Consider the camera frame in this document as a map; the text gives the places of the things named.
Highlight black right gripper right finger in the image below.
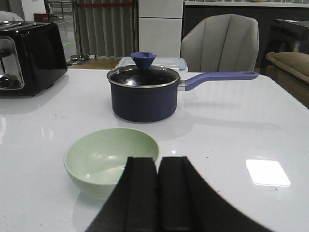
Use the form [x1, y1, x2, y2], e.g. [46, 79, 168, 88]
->
[158, 157, 268, 232]

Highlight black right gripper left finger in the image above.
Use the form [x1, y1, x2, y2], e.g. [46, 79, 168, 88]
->
[86, 157, 158, 232]

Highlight light green bowl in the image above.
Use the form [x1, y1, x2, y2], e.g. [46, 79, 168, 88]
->
[63, 128, 159, 200]

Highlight dark blue saucepan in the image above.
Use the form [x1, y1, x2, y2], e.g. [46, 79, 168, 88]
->
[109, 72, 258, 122]

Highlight glass lid with blue knob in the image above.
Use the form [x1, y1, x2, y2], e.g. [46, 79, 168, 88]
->
[107, 52, 180, 88]

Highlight clear plastic food container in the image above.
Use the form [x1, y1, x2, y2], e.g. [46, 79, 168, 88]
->
[116, 57, 188, 72]

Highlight beige upholstered chair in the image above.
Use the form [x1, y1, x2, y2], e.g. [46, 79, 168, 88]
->
[180, 14, 259, 72]

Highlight black and chrome toaster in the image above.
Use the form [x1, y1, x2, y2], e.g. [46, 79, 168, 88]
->
[0, 21, 67, 96]

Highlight white refrigerator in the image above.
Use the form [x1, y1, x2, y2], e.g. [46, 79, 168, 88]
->
[138, 0, 184, 58]

